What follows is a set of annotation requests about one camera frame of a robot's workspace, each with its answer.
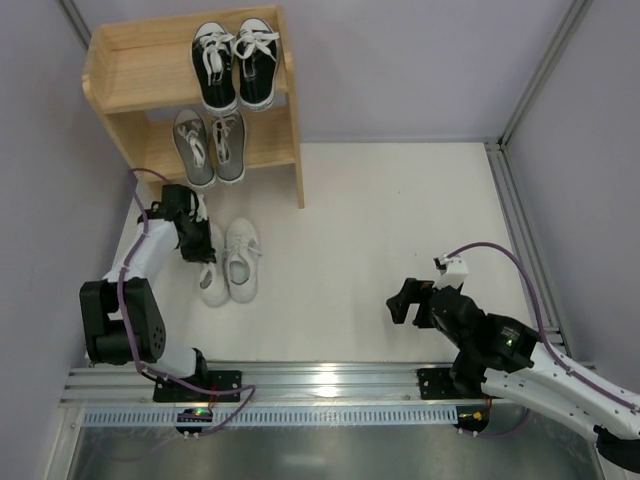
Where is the white sneaker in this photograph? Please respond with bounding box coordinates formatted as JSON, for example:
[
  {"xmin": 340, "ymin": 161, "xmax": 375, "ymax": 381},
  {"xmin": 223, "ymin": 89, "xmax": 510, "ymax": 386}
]
[
  {"xmin": 198, "ymin": 222, "xmax": 230, "ymax": 308},
  {"xmin": 224, "ymin": 218, "xmax": 262, "ymax": 304}
]

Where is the grey canvas sneaker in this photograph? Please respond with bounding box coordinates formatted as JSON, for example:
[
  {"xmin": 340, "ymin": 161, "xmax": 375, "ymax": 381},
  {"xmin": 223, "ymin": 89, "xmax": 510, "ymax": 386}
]
[
  {"xmin": 212, "ymin": 111, "xmax": 247, "ymax": 185},
  {"xmin": 172, "ymin": 109, "xmax": 217, "ymax": 189}
]

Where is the black canvas sneaker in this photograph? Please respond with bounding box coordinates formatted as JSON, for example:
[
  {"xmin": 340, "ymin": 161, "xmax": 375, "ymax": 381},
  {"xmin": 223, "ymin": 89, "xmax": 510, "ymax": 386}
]
[
  {"xmin": 233, "ymin": 18, "xmax": 280, "ymax": 112},
  {"xmin": 191, "ymin": 22, "xmax": 238, "ymax": 117}
]

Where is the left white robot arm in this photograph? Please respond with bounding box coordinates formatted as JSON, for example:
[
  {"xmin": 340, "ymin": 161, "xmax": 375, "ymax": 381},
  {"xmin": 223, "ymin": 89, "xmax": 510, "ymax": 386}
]
[{"xmin": 79, "ymin": 184, "xmax": 217, "ymax": 395}]

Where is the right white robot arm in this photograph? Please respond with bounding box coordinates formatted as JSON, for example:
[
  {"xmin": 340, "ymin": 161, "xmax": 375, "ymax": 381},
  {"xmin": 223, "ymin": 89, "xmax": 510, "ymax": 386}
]
[{"xmin": 386, "ymin": 278, "xmax": 639, "ymax": 472}]

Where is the wooden two-tier shoe shelf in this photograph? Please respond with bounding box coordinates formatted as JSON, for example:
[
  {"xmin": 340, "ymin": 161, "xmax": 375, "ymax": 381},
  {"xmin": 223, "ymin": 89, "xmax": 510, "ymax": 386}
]
[{"xmin": 82, "ymin": 5, "xmax": 305, "ymax": 207}]

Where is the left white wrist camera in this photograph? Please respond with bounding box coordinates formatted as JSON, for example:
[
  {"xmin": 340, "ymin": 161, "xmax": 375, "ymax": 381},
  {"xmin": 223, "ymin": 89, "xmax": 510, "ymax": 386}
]
[{"xmin": 192, "ymin": 193, "xmax": 209, "ymax": 223}]

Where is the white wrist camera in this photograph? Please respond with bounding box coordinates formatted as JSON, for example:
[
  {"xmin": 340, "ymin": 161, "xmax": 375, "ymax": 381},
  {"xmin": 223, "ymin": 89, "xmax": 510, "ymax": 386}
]
[
  {"xmin": 192, "ymin": 193, "xmax": 209, "ymax": 223},
  {"xmin": 433, "ymin": 255, "xmax": 469, "ymax": 291}
]

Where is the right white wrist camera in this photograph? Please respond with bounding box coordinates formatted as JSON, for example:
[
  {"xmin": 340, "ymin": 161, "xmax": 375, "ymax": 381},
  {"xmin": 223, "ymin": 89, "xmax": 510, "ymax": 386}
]
[{"xmin": 433, "ymin": 255, "xmax": 469, "ymax": 291}]

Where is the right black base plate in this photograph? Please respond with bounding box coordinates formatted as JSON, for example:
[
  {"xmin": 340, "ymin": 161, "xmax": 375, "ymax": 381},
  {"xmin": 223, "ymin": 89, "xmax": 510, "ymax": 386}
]
[{"xmin": 416, "ymin": 367, "xmax": 482, "ymax": 400}]

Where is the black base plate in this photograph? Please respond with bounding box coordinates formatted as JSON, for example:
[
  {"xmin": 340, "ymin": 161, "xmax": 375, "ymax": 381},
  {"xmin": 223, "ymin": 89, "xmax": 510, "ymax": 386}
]
[
  {"xmin": 416, "ymin": 367, "xmax": 482, "ymax": 400},
  {"xmin": 153, "ymin": 370, "xmax": 242, "ymax": 403}
]

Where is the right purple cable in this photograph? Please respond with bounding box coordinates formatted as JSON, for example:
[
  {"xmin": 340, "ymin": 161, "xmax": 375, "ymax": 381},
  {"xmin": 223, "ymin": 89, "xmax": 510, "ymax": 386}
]
[{"xmin": 444, "ymin": 241, "xmax": 640, "ymax": 441}]

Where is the grey slotted cable duct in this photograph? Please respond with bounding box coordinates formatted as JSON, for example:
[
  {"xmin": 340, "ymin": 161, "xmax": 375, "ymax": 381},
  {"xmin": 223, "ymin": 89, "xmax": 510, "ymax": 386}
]
[{"xmin": 81, "ymin": 404, "xmax": 458, "ymax": 428}]

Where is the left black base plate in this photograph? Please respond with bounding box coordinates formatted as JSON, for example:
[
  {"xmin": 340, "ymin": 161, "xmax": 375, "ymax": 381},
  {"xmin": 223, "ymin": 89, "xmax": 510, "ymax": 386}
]
[{"xmin": 153, "ymin": 370, "xmax": 242, "ymax": 403}]

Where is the aluminium mounting rail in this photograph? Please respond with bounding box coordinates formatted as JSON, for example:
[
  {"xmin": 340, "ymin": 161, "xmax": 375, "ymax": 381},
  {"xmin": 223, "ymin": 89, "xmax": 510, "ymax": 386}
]
[{"xmin": 58, "ymin": 362, "xmax": 488, "ymax": 408}]

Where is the right aluminium frame rail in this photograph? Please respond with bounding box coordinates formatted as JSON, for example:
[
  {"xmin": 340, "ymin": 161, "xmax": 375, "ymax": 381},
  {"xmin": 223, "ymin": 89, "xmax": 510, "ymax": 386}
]
[{"xmin": 484, "ymin": 142, "xmax": 569, "ymax": 354}]

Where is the left corner aluminium post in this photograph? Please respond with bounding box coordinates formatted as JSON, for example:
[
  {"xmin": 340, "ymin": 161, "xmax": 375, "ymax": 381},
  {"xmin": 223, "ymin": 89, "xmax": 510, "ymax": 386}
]
[{"xmin": 56, "ymin": 0, "xmax": 92, "ymax": 50}]

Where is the corner aluminium post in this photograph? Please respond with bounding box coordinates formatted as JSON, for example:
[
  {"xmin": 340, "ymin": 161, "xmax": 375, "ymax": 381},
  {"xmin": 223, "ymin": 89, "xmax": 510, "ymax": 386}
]
[
  {"xmin": 56, "ymin": 0, "xmax": 92, "ymax": 50},
  {"xmin": 498, "ymin": 0, "xmax": 593, "ymax": 147}
]

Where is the right corner aluminium post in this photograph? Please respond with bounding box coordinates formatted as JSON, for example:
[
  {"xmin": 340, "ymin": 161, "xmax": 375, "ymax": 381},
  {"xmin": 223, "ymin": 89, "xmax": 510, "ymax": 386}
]
[{"xmin": 498, "ymin": 0, "xmax": 593, "ymax": 147}]

